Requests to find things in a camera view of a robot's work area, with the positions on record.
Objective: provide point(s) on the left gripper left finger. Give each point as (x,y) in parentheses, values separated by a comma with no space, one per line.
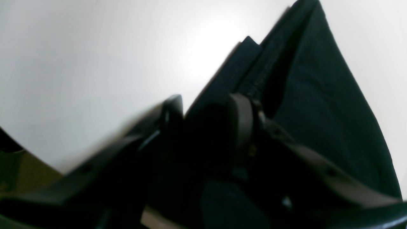
(108,191)

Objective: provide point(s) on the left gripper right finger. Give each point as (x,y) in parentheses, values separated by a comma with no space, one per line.
(297,187)

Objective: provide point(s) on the black T-shirt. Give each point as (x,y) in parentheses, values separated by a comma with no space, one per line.
(304,84)

